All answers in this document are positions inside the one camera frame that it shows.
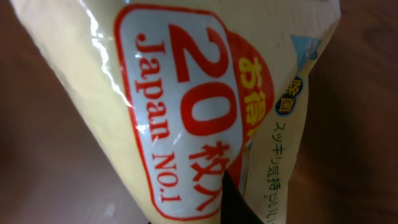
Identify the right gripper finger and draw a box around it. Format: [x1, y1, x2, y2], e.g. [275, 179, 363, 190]
[221, 171, 264, 224]

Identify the yellow snack bag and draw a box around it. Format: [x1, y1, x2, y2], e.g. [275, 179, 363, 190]
[11, 0, 341, 223]

